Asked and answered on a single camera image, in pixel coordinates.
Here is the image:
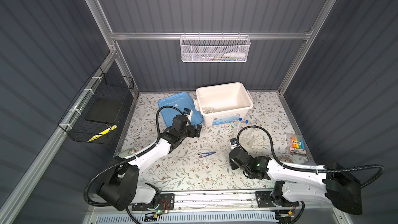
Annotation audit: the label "blue plastic box lid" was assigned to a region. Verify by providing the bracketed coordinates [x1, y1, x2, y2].
[158, 92, 203, 127]

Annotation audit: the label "coloured marker set box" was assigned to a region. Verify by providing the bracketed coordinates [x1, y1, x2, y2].
[286, 133, 308, 156]

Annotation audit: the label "small green grey device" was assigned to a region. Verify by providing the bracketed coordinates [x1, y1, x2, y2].
[118, 149, 136, 158]

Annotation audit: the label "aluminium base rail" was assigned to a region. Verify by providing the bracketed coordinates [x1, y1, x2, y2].
[90, 188, 338, 214]

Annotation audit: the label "white plastic storage box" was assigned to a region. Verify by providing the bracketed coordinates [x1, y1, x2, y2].
[194, 82, 254, 127]

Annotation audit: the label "white wire mesh basket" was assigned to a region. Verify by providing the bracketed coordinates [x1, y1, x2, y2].
[179, 35, 251, 63]

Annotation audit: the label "white bottle in basket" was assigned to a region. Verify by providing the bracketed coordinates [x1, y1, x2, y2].
[223, 52, 246, 59]

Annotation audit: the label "black wire mesh basket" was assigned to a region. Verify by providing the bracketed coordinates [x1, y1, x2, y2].
[58, 68, 134, 145]

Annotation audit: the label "blue tweezers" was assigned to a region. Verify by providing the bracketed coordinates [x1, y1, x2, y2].
[198, 152, 216, 158]

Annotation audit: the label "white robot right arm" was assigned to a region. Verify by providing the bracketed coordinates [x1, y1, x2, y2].
[229, 138, 363, 215]

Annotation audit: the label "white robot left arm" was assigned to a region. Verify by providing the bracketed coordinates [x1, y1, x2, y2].
[96, 108, 201, 211]

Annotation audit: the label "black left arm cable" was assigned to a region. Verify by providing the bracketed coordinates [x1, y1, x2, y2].
[83, 105, 190, 207]

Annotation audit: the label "round tape roll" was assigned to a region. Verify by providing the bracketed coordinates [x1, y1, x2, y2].
[278, 156, 294, 163]

